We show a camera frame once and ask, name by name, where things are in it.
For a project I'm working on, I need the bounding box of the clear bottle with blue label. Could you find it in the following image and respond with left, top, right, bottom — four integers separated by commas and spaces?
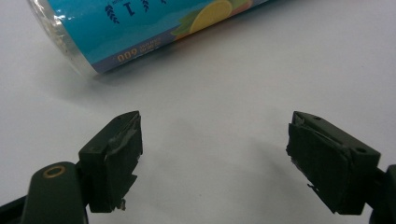
26, 0, 272, 77

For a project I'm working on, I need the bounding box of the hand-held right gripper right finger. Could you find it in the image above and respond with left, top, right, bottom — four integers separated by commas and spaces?
286, 110, 382, 216

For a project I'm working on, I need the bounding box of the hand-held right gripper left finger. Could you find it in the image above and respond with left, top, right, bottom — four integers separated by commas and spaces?
78, 110, 144, 214

